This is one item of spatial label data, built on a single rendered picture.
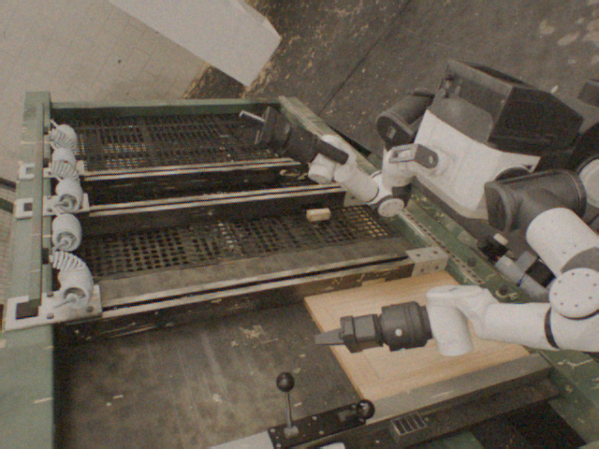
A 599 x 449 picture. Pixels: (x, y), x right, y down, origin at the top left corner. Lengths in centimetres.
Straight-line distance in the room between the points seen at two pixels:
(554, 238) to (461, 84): 41
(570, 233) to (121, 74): 608
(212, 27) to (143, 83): 194
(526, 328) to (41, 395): 86
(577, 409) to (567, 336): 59
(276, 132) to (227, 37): 380
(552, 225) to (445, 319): 24
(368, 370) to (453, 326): 33
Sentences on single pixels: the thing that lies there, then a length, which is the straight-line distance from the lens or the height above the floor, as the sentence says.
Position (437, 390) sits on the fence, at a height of 118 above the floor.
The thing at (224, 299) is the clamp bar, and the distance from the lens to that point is 127.
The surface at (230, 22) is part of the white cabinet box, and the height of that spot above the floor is 52.
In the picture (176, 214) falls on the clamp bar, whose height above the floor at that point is 155.
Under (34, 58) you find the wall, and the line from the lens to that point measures 660.
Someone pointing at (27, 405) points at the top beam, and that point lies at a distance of 107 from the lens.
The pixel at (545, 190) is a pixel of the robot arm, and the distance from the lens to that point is 101.
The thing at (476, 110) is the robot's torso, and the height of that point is 140.
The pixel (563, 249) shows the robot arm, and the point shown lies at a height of 141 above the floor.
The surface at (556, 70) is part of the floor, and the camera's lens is 292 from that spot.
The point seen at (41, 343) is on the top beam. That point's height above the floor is 190.
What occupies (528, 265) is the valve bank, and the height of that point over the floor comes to 76.
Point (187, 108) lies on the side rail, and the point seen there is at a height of 133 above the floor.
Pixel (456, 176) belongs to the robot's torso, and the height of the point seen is 134.
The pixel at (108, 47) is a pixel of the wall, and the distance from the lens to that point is 649.
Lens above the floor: 220
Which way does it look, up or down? 37 degrees down
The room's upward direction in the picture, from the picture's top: 67 degrees counter-clockwise
